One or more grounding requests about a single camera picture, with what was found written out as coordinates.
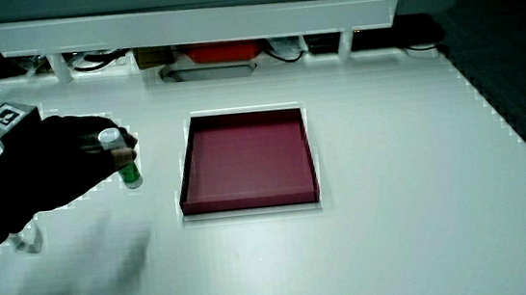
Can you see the person's right hand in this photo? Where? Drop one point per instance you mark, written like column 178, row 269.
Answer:
column 51, row 158

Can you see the green white glue stick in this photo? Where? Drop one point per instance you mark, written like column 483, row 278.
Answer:
column 125, row 168

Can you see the small clear bottle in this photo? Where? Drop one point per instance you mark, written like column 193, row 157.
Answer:
column 28, row 242

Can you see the brown cardboard box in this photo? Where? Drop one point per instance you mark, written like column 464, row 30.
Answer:
column 153, row 57

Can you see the white desk shelf riser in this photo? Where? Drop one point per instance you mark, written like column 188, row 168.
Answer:
column 193, row 26

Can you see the dark red square tray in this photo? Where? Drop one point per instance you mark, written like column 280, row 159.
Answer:
column 247, row 161

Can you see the red box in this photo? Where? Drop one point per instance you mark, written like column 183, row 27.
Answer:
column 224, row 51

